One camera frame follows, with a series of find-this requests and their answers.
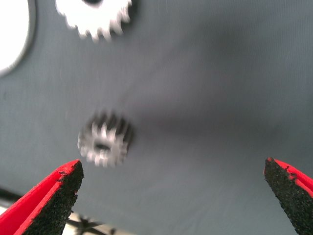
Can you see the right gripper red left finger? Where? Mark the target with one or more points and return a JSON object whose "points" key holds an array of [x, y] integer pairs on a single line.
{"points": [[44, 205]]}

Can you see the small steel planetary gear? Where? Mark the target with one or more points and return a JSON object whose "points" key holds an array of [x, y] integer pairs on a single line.
{"points": [[115, 127], [93, 19]]}

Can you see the black star-shaped frame base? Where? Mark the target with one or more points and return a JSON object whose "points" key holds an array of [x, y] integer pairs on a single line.
{"points": [[84, 224]]}

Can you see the dark grey table cloth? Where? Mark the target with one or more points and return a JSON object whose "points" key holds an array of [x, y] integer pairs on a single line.
{"points": [[195, 98]]}

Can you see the round metal carrier plate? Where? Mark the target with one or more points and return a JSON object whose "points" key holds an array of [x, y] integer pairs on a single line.
{"points": [[12, 31]]}

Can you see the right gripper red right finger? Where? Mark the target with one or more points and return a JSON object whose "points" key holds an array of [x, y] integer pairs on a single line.
{"points": [[293, 195]]}

